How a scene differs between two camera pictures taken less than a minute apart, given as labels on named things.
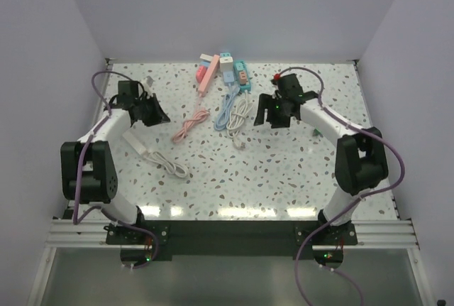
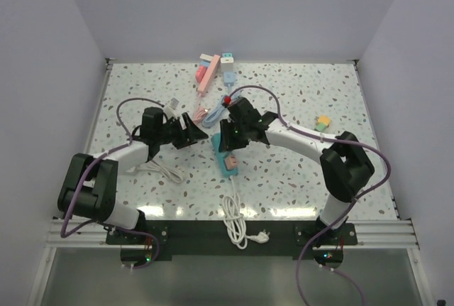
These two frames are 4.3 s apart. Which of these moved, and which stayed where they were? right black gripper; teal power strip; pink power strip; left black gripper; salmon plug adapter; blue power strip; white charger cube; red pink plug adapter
Moved: left black gripper; right black gripper; salmon plug adapter; teal power strip
Stayed: white charger cube; blue power strip; red pink plug adapter; pink power strip
